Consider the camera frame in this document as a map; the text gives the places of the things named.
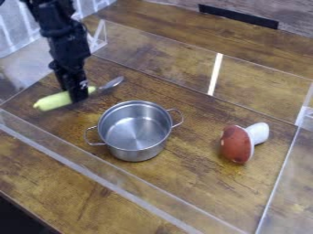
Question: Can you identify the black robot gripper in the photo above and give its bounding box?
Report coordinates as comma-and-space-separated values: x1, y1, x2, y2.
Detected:
22, 0, 91, 102

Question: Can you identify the stainless steel pot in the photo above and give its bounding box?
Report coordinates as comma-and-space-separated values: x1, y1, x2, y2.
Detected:
83, 101, 185, 162

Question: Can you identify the black bar on table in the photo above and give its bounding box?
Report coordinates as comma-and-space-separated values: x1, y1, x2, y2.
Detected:
198, 4, 279, 29

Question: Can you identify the brown cap toy mushroom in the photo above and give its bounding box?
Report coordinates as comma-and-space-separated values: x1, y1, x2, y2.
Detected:
221, 122, 269, 164

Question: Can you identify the clear acrylic triangle bracket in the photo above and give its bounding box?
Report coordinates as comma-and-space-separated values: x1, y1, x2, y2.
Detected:
87, 19, 107, 53

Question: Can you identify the clear acrylic barrier wall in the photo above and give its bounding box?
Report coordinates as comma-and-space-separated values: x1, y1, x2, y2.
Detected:
0, 21, 313, 234

